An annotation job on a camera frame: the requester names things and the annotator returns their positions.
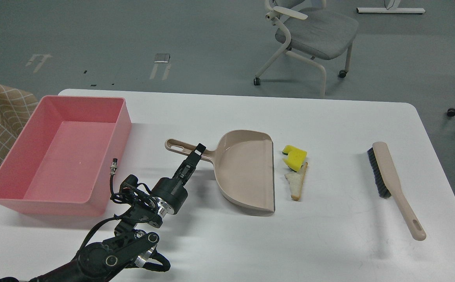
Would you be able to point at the white desk base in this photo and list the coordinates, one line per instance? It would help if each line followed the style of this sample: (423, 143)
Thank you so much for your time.
(391, 7)

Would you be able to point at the beige hand brush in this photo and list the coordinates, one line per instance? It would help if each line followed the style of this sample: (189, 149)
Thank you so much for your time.
(389, 185)

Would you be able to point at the grey office chair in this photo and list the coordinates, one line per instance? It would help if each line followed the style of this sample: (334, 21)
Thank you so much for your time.
(308, 34)

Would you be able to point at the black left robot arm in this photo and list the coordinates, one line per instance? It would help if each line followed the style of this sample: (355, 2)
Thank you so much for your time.
(114, 244)

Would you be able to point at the yellow sponge piece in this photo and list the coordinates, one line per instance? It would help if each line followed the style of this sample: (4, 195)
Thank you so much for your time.
(294, 157)

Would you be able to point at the silver floor socket plate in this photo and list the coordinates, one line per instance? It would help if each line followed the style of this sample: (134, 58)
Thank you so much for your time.
(162, 58)

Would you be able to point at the triangular bread slice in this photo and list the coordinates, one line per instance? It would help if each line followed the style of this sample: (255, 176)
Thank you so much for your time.
(296, 181)

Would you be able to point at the beige plastic dustpan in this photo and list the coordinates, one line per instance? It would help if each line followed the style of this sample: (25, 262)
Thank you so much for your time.
(244, 169)

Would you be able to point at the pink plastic bin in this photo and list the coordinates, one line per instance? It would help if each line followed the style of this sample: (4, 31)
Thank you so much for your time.
(60, 162)

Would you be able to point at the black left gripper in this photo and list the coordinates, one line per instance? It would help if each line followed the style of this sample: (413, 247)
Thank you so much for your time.
(172, 190)

